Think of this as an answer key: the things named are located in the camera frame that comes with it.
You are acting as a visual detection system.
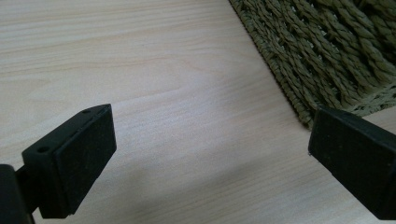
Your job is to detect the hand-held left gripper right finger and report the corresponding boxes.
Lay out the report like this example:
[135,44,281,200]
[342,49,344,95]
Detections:
[307,106,396,221]

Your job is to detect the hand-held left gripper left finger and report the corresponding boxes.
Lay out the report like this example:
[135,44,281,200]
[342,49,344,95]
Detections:
[15,103,118,219]

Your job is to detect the green woven basket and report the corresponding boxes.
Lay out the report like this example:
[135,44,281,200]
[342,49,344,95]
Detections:
[228,0,396,130]

